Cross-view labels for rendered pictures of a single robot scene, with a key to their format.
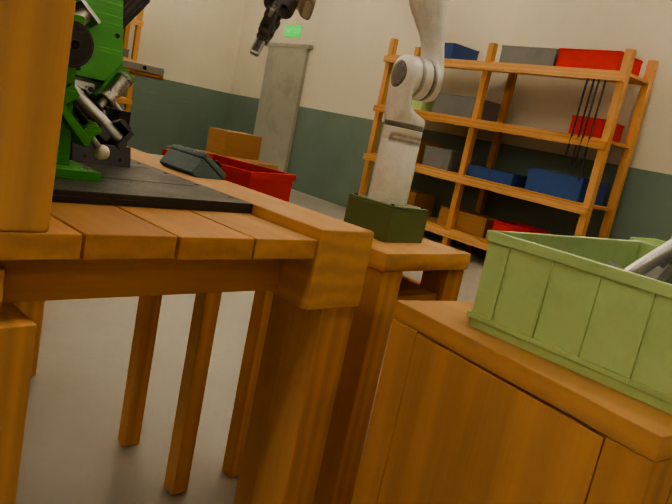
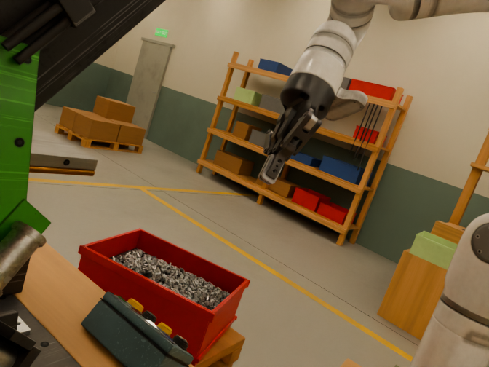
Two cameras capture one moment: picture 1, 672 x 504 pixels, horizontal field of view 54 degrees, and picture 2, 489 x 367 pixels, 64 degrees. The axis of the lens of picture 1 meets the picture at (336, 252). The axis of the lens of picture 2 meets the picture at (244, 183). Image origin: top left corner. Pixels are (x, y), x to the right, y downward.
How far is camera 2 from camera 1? 113 cm
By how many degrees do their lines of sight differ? 12
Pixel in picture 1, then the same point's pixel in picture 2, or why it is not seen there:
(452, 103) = (273, 103)
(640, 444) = not seen: outside the picture
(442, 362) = not seen: outside the picture
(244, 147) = (121, 113)
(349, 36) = (201, 43)
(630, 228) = (383, 202)
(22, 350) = not seen: outside the picture
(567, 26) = (354, 62)
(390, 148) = (465, 354)
